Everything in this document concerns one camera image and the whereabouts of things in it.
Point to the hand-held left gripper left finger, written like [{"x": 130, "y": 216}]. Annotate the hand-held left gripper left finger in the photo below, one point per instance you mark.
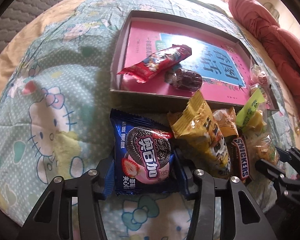
[{"x": 110, "y": 177}]

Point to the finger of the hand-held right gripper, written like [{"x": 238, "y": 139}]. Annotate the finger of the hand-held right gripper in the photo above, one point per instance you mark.
[
  {"x": 275, "y": 173},
  {"x": 295, "y": 158}
]

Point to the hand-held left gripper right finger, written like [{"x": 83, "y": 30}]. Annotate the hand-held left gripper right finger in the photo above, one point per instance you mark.
[{"x": 183, "y": 175}]

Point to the brown wrapper chocolate bar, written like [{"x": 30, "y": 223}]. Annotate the brown wrapper chocolate bar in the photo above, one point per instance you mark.
[{"x": 240, "y": 160}]

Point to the blue sandwich cookie packet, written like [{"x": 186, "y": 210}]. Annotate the blue sandwich cookie packet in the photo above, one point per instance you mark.
[{"x": 145, "y": 150}]

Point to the yellow cartoon snack packet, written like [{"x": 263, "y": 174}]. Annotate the yellow cartoon snack packet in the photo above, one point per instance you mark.
[{"x": 202, "y": 130}]

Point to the light green clear snack packet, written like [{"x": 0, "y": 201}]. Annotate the light green clear snack packet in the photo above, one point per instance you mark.
[{"x": 250, "y": 110}]

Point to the small orange snack packet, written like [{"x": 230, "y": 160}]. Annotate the small orange snack packet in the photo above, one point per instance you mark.
[{"x": 225, "y": 122}]

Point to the round brown pastry clear wrapper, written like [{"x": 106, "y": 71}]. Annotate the round brown pastry clear wrapper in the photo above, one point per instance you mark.
[{"x": 261, "y": 77}]

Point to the dark brown cake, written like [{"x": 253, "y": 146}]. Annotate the dark brown cake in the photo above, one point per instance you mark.
[{"x": 187, "y": 78}]

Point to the long red snack packet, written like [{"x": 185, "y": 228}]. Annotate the long red snack packet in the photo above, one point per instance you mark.
[{"x": 150, "y": 65}]

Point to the shallow box with pink print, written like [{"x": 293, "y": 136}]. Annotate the shallow box with pink print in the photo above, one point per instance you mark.
[{"x": 145, "y": 37}]

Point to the pink quilted comforter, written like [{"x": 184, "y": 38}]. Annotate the pink quilted comforter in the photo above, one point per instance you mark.
[{"x": 277, "y": 50}]

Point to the cartoon cat printed blanket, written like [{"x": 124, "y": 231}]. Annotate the cartoon cat printed blanket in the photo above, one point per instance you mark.
[{"x": 65, "y": 55}]

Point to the grey quilted headboard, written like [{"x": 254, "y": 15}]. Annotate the grey quilted headboard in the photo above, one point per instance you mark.
[{"x": 27, "y": 2}]

